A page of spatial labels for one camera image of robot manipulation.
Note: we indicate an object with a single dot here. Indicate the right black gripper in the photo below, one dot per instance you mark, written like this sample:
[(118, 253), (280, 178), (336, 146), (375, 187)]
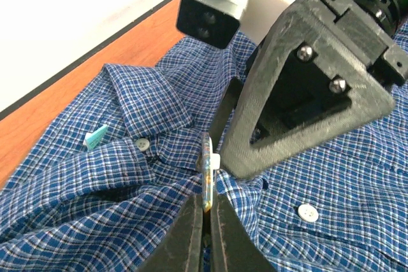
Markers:
[(325, 68)]

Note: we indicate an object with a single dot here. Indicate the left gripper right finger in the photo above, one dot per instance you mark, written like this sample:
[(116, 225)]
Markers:
[(231, 246)]

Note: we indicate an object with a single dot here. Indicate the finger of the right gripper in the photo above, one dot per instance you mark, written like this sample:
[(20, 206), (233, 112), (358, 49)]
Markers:
[(234, 136)]

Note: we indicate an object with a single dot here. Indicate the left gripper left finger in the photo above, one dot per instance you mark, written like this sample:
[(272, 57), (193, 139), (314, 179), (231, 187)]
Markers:
[(181, 249)]

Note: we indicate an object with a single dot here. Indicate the blue plaid shirt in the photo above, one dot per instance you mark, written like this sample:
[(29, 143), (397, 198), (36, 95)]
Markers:
[(102, 185)]

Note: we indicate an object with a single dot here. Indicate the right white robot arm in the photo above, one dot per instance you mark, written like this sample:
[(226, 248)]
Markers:
[(325, 67)]

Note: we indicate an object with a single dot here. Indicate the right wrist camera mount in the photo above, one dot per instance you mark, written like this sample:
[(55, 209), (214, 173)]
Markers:
[(215, 22)]

